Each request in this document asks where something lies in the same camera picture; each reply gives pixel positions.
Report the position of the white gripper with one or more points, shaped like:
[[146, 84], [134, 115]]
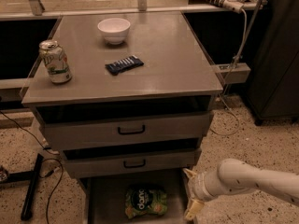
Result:
[[197, 186]]

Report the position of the green rice chip bag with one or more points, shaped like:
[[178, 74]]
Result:
[[145, 199]]

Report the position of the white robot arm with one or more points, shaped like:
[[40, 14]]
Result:
[[233, 177]]

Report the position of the bottom open grey drawer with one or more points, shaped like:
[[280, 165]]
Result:
[[106, 197]]

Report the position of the middle grey drawer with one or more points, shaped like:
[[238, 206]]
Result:
[[134, 158]]

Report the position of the grey drawer cabinet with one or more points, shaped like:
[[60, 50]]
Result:
[[174, 66]]

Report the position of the top grey drawer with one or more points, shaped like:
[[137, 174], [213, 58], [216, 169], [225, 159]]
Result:
[[124, 123]]

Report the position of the dark grey side cabinet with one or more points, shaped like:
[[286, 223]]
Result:
[[272, 90]]

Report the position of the dark blue snack bar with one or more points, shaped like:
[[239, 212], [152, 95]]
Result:
[[123, 65]]

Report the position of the black floor stand bar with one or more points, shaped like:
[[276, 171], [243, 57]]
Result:
[[30, 176]]

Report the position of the white ceramic bowl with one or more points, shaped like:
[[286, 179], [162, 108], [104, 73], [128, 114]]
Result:
[[114, 30]]

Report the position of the green white soda can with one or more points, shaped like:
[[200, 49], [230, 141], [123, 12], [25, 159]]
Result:
[[55, 61]]

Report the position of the grey metal bracket block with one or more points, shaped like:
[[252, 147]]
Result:
[[228, 75]]

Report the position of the grey metal rail shelf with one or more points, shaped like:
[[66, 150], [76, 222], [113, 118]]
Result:
[[93, 10]]

